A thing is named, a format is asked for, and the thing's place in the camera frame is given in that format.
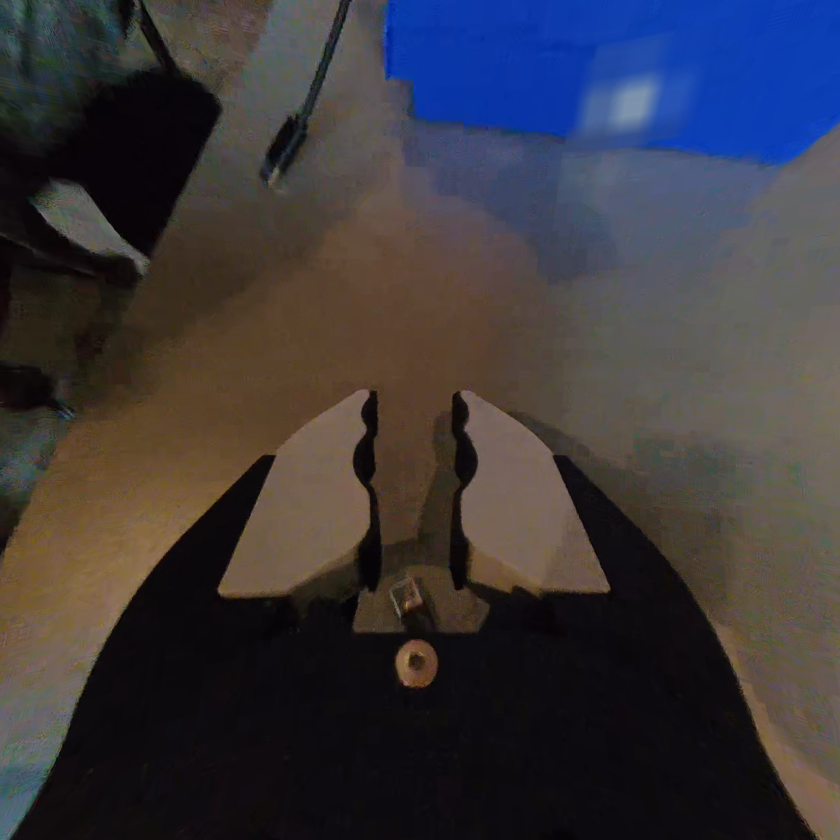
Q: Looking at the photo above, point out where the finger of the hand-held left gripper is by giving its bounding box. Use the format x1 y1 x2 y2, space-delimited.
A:
29 178 151 280

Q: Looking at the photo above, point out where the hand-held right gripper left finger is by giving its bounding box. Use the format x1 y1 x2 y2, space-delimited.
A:
218 388 383 599

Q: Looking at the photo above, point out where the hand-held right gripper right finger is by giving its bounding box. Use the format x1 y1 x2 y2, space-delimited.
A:
449 388 611 596

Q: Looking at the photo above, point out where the black usb cable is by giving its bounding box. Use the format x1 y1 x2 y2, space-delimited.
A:
388 576 426 619

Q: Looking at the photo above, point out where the blue plastic bin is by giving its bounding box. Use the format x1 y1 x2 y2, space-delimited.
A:
384 0 840 166

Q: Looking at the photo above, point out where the person's left forearm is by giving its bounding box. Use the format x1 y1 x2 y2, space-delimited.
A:
0 0 142 152

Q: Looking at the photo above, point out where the black hub cable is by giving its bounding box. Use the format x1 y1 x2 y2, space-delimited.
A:
260 0 354 190

